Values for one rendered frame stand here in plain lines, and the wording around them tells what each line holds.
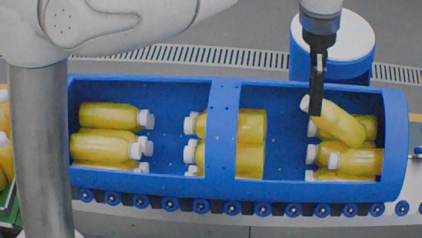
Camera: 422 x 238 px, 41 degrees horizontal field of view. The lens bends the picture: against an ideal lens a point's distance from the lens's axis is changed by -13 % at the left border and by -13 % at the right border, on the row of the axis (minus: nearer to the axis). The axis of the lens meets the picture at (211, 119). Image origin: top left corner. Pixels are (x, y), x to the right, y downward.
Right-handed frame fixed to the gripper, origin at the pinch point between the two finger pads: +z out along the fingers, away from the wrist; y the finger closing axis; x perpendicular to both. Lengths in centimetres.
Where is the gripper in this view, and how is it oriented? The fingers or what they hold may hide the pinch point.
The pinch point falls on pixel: (315, 96)
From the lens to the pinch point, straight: 138.3
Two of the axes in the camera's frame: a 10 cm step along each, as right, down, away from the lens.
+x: -9.9, -0.5, 1.1
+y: 1.1, -7.2, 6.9
